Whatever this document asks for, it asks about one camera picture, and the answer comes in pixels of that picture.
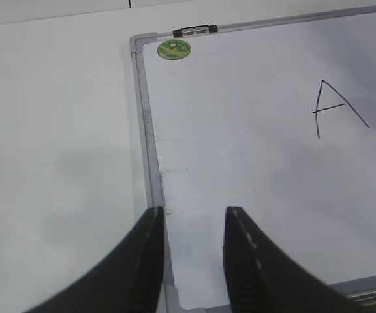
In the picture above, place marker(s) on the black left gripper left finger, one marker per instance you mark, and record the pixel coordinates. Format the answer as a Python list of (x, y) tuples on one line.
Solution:
[(128, 279)]

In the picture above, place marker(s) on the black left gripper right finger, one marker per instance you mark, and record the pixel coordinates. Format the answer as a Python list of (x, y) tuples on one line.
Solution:
[(260, 277)]

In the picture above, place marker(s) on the round green magnet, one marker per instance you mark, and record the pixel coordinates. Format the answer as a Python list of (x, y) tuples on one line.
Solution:
[(174, 49)]

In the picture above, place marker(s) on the white board with grey frame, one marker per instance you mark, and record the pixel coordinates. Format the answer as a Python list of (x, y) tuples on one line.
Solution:
[(276, 116)]

